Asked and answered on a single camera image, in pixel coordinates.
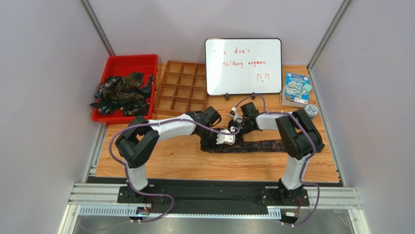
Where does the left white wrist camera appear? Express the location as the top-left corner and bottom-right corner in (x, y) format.
(216, 127), (236, 145)

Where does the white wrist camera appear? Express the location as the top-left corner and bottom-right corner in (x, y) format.
(216, 127), (236, 145)
(229, 107), (243, 123)

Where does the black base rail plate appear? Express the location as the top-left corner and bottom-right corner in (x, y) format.
(109, 178), (313, 215)

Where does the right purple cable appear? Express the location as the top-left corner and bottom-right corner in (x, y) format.
(234, 94), (321, 227)

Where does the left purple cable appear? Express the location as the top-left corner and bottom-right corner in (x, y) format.
(108, 117), (241, 225)

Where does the brown compartment tray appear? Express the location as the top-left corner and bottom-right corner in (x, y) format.
(153, 60), (208, 116)

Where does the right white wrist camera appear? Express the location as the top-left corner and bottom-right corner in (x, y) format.
(229, 107), (243, 123)

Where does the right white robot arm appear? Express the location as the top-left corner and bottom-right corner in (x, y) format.
(228, 102), (324, 205)

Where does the blue packaged item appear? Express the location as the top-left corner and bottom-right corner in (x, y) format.
(280, 72), (313, 108)

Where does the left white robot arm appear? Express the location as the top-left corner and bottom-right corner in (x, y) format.
(112, 107), (228, 202)

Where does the whiteboard with red writing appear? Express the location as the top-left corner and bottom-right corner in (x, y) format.
(205, 38), (283, 96)

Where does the purple cable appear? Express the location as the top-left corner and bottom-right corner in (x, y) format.
(108, 117), (241, 225)
(234, 94), (321, 227)

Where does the pile of patterned ties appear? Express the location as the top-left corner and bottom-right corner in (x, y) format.
(90, 71), (154, 117)

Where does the red plastic bin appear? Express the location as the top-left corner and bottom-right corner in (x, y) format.
(92, 55), (158, 125)

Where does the dark paisley tie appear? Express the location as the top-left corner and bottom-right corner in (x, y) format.
(200, 139), (286, 154)

